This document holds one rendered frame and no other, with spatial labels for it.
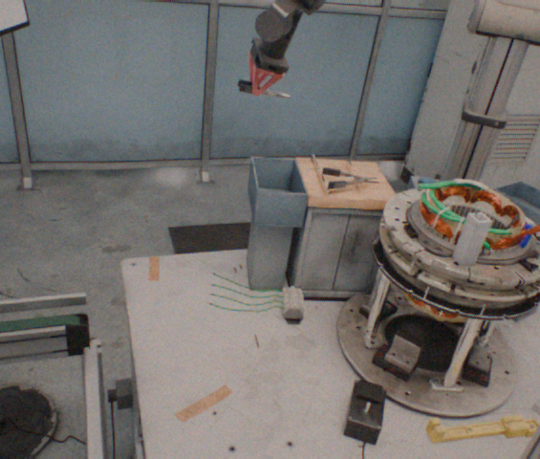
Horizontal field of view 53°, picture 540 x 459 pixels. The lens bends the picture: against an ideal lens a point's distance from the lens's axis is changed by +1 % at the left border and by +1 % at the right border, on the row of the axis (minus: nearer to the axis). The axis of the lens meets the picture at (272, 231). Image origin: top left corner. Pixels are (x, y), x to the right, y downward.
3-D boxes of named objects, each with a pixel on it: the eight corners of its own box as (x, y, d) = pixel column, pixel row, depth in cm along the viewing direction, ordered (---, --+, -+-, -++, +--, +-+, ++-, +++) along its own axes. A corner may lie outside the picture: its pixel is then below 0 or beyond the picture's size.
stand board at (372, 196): (307, 207, 114) (309, 197, 113) (293, 166, 130) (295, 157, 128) (398, 210, 117) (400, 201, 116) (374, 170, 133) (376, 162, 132)
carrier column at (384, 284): (365, 341, 117) (388, 264, 105) (361, 334, 119) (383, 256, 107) (377, 340, 117) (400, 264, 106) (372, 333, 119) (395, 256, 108)
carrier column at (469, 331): (442, 391, 108) (477, 312, 96) (437, 381, 110) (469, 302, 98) (454, 390, 108) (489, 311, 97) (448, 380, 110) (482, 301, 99)
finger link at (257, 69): (243, 98, 118) (259, 59, 112) (237, 79, 122) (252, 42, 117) (270, 104, 120) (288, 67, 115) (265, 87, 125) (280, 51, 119)
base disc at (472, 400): (375, 426, 100) (376, 423, 99) (315, 290, 131) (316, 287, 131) (556, 406, 109) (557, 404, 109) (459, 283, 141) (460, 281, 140)
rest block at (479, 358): (466, 365, 112) (469, 358, 111) (469, 349, 117) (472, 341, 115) (487, 374, 111) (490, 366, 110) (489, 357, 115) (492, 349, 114)
